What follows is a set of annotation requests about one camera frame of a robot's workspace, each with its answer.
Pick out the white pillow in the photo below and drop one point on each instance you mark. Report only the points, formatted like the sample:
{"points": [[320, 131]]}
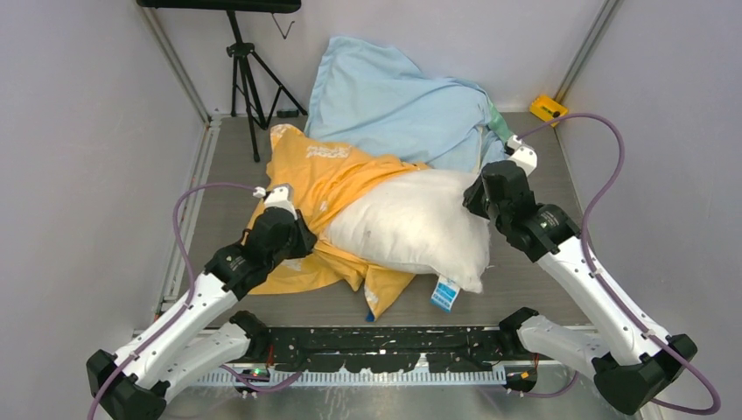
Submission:
{"points": [[414, 224]]}

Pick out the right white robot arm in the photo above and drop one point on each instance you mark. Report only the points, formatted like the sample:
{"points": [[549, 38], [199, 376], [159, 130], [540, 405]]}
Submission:
{"points": [[632, 359]]}

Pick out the orange pillowcase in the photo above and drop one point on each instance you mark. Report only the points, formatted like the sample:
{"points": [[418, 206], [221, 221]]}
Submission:
{"points": [[326, 178]]}

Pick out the light blue cloth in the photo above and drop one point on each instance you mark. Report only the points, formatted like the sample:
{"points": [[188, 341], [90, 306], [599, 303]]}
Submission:
{"points": [[378, 100]]}

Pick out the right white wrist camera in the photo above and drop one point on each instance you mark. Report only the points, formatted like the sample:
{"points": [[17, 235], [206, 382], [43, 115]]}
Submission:
{"points": [[523, 155]]}

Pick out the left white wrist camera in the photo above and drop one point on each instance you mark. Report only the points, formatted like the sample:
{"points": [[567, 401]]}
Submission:
{"points": [[279, 197]]}

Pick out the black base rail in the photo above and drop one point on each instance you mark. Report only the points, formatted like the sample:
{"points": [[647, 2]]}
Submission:
{"points": [[344, 356]]}

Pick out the black camera tripod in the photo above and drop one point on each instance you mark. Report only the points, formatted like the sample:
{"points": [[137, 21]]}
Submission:
{"points": [[244, 83]]}

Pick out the yellow box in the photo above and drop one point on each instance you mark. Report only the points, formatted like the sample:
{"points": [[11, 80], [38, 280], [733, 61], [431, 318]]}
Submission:
{"points": [[547, 109]]}

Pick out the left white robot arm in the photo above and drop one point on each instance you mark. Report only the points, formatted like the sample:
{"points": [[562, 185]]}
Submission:
{"points": [[185, 324]]}

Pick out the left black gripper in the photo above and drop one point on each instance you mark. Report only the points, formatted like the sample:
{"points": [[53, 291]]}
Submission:
{"points": [[305, 239]]}

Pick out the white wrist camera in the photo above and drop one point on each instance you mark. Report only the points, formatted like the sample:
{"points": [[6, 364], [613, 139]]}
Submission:
{"points": [[523, 155], [279, 197]]}

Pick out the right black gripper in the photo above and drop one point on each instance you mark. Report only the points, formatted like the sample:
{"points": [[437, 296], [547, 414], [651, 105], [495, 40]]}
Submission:
{"points": [[473, 197]]}

